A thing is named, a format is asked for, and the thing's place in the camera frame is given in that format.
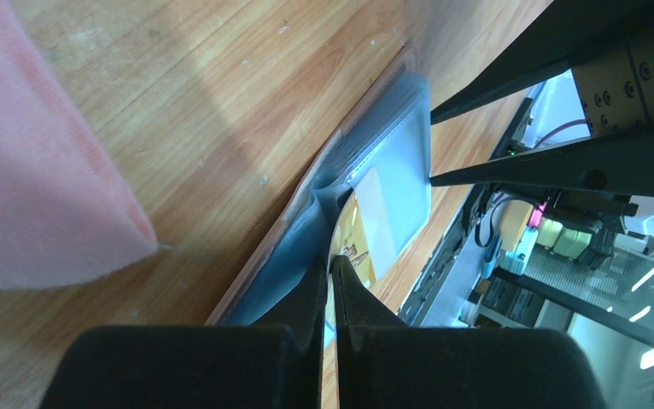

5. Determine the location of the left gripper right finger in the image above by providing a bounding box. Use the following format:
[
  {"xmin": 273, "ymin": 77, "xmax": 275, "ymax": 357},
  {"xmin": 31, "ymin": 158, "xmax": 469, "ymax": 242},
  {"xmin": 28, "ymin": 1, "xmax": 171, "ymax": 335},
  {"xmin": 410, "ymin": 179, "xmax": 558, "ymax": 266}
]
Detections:
[{"xmin": 331, "ymin": 256, "xmax": 606, "ymax": 408}]

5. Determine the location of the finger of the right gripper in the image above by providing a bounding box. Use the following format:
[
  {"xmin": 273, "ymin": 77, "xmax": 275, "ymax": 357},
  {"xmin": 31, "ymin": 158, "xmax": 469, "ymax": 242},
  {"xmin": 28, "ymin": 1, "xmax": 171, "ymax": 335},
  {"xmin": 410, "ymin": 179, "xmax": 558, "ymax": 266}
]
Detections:
[
  {"xmin": 431, "ymin": 0, "xmax": 654, "ymax": 125},
  {"xmin": 430, "ymin": 130, "xmax": 654, "ymax": 197}
]

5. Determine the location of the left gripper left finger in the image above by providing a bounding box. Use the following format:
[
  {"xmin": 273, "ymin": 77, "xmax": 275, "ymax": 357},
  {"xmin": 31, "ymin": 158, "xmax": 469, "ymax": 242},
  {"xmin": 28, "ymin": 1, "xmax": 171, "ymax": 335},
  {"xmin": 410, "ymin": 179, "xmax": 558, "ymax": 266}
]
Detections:
[{"xmin": 41, "ymin": 257, "xmax": 326, "ymax": 408}]

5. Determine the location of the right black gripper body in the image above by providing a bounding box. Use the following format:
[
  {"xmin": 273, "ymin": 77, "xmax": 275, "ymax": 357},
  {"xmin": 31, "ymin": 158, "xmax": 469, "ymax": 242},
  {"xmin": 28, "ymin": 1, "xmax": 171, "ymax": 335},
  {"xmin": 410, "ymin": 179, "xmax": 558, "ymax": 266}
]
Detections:
[{"xmin": 572, "ymin": 28, "xmax": 654, "ymax": 138}]

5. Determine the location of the gold VIP credit card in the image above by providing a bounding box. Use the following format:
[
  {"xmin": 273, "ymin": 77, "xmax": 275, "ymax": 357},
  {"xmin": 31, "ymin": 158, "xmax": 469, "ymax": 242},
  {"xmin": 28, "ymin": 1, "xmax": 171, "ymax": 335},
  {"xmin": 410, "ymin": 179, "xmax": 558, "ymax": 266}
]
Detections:
[{"xmin": 330, "ymin": 168, "xmax": 397, "ymax": 288}]

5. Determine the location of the pink card holder wallet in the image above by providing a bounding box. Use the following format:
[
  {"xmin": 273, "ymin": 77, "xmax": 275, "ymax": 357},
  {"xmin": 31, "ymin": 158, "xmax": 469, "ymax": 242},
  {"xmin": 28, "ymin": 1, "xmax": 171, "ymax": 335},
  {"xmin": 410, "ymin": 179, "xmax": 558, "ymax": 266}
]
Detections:
[{"xmin": 208, "ymin": 46, "xmax": 431, "ymax": 325}]

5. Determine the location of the pink cloth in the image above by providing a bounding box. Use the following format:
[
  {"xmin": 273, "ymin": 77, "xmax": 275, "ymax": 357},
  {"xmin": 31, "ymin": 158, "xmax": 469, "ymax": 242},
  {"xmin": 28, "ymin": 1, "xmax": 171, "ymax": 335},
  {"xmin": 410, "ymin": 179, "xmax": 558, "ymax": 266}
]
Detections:
[{"xmin": 0, "ymin": 1, "xmax": 158, "ymax": 291}]

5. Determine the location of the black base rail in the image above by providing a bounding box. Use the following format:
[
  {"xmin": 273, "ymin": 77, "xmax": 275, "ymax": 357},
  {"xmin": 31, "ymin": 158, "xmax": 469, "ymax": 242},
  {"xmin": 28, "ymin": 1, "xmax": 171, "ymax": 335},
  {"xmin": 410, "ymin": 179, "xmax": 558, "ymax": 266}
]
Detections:
[{"xmin": 397, "ymin": 95, "xmax": 536, "ymax": 329}]

